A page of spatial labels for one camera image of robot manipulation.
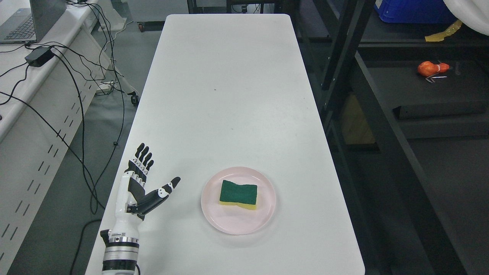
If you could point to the pink round plate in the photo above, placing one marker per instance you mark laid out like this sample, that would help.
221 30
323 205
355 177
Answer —
234 220

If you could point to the green yellow sponge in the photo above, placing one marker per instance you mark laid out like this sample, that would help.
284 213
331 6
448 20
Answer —
244 196

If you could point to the grey laptop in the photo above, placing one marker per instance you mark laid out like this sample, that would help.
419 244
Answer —
28 20

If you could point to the yellow tape piece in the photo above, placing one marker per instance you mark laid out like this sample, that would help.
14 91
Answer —
438 37

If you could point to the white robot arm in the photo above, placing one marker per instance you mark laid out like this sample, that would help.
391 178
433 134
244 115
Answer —
120 255

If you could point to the black metal shelf rack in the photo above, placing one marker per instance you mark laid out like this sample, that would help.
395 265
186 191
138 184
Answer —
411 151

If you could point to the blue plastic bin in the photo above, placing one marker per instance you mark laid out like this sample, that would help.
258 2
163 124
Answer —
413 11

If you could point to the orange toy on shelf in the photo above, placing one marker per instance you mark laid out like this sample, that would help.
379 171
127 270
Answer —
428 68

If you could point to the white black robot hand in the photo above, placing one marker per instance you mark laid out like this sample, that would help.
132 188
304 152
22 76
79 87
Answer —
133 202

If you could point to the black power adapter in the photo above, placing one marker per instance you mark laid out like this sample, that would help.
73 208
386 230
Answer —
39 56

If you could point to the white side desk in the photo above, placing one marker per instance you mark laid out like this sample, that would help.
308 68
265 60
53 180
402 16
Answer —
41 110

